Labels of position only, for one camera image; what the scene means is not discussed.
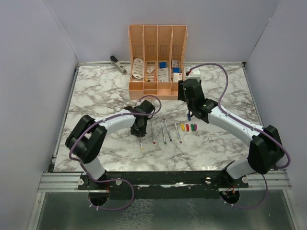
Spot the pink tipped white pen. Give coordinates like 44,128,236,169
174,122,182,144

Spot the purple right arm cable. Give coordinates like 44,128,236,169
187,62,292,210

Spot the yellow white pen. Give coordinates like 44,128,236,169
139,138,144,150

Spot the blue small box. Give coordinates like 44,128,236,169
159,61,167,69

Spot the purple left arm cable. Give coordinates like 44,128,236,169
68,94,162,211

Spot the grey black stapler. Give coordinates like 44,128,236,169
110,55,127,75

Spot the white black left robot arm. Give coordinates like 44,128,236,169
65,100,155,189

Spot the blue tipped white pen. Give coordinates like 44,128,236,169
164,119,172,141

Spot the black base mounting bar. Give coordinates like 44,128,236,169
78,170,248,200

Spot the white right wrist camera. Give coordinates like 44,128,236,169
185,68,201,81

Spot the green tipped white pen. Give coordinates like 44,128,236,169
161,124,166,144

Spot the white oval label card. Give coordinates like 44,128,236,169
131,58,144,79

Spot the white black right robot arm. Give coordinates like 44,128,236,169
178,79,284,187

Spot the peach plastic desk organizer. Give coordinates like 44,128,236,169
128,25,188,100

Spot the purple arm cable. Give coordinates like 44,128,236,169
68,94,162,211
187,62,292,210

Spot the red white pen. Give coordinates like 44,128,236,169
152,122,156,144

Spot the white red labelled box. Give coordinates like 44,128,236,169
173,73,183,82

